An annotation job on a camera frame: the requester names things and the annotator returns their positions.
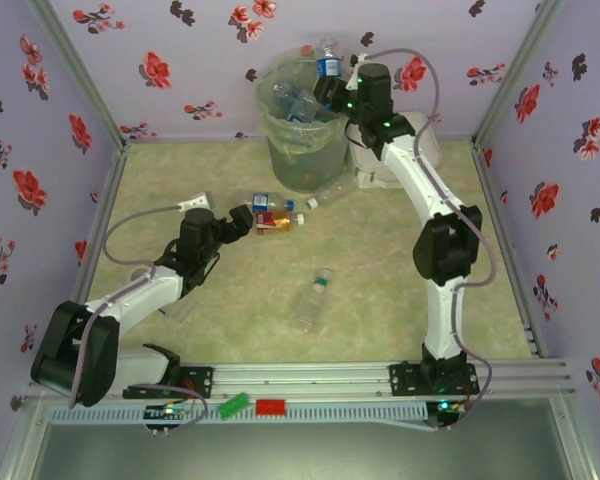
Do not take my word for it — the blue label bottle white cap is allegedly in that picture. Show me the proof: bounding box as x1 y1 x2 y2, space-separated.
314 37 345 79

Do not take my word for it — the grey metal panel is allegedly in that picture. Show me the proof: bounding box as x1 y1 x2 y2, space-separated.
29 397 579 480

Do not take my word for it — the aluminium frame leg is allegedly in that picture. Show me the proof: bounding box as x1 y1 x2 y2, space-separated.
549 394 597 480
0 394 51 480

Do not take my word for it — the controller circuit board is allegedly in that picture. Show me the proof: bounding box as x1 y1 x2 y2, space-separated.
427 398 465 432
143 403 190 436

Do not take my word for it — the left controller circuit board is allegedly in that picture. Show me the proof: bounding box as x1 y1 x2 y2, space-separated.
143 403 190 436

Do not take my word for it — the white plastic lidded box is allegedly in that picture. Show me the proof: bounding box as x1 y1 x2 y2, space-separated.
348 110 442 190

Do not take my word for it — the black mount plate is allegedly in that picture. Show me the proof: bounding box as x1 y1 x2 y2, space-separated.
388 362 481 397
178 366 215 400

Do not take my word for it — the aluminium frame post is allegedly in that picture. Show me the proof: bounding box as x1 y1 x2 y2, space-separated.
472 0 566 147
27 0 130 147

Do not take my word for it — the clear bottle green ring cap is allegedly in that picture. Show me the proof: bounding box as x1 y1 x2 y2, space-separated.
293 268 335 335

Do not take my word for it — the white slotted cable duct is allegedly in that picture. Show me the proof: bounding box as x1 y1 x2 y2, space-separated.
49 401 427 425

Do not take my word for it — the clear bottle white cap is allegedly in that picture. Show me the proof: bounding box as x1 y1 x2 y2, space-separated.
305 182 357 209

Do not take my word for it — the black left mount plate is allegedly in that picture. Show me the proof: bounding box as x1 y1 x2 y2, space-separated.
178 366 215 400

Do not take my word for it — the right controller circuit board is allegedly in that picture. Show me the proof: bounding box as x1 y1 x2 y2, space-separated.
427 398 465 432

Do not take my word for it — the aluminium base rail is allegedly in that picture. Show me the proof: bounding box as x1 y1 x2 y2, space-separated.
122 357 577 401

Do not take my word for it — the grey translucent trash bin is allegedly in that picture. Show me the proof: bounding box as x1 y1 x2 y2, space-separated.
256 47 362 192

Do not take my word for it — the amber bottle red label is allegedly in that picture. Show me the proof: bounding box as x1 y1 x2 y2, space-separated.
254 209 307 236

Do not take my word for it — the tall clear bottle blue cap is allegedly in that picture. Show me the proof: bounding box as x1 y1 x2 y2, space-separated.
271 81 302 120

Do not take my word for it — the clear plastic bin liner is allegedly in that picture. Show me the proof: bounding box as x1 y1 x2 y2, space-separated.
256 46 362 154

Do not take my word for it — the black right mount plate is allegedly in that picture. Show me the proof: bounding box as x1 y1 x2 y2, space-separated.
388 362 481 397

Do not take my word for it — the red plastic block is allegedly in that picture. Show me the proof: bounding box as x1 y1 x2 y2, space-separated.
255 398 288 417

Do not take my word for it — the green plastic block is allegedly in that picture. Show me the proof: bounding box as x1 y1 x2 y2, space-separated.
218 392 252 420

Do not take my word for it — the clear bottle blue label blue cap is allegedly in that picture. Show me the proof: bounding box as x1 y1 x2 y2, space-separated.
249 193 296 214

